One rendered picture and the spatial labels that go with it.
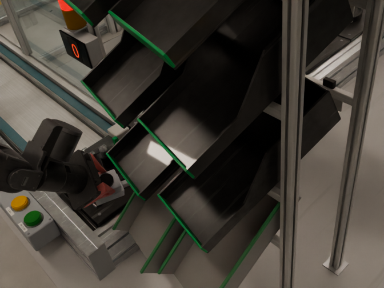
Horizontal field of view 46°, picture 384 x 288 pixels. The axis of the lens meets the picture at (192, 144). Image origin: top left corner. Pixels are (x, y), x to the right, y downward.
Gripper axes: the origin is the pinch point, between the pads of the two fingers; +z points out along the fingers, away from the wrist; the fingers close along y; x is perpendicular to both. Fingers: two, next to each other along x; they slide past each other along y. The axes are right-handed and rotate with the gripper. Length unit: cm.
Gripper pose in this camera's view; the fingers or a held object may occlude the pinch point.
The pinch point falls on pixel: (106, 183)
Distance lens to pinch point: 96.9
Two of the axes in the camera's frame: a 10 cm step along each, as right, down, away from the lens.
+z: 4.8, 1.6, 8.7
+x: -7.7, 5.6, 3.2
